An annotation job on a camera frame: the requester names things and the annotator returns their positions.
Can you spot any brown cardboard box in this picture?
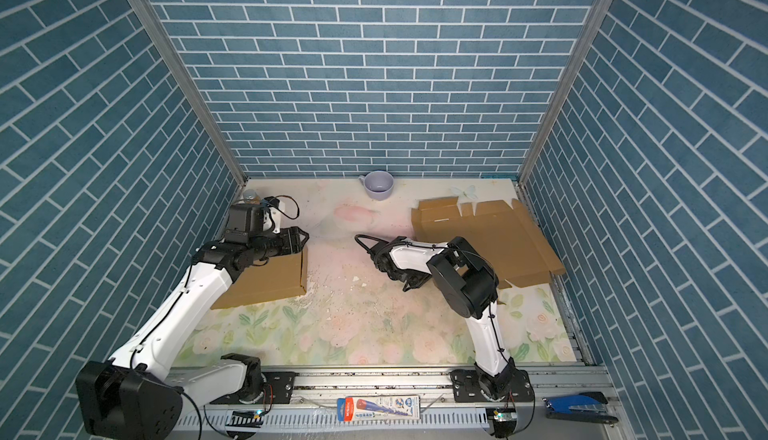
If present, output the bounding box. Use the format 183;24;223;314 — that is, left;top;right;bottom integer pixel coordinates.
411;197;566;288
211;249;309;310

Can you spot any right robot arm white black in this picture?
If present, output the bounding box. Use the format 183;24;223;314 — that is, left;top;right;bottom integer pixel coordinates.
354;234;518;400

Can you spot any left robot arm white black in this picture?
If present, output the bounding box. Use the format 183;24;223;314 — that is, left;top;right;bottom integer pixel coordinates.
75;196;309;439

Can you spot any glass spice jar silver lid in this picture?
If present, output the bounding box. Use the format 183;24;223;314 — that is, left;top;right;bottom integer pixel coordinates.
241;189;261;205

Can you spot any lavender ceramic mug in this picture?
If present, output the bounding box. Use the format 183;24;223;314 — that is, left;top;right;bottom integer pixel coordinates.
358;171;395;201

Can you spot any blue red white packet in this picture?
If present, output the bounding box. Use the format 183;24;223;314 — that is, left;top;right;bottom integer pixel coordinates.
336;395;421;423

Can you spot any blue black stapler tool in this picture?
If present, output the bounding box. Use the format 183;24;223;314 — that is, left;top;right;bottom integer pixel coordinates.
544;391;619;425

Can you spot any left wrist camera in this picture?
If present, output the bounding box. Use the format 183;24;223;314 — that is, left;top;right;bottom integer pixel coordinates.
260;196;282;234

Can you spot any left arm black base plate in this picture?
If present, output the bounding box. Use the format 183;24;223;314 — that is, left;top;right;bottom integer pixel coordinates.
212;371;297;407

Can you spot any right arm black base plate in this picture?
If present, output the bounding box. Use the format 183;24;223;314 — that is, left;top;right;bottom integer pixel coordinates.
449;367;535;403

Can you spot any aluminium corner post left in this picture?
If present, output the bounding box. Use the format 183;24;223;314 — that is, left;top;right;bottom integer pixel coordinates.
127;0;248;187

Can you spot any aluminium corner post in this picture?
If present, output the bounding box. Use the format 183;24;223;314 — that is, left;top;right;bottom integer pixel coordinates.
127;0;248;187
518;0;613;187

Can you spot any aluminium front rail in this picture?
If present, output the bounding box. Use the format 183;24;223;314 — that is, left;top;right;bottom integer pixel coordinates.
166;367;632;439

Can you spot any aluminium corner post right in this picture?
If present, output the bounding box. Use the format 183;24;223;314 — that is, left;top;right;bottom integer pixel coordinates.
518;0;613;187

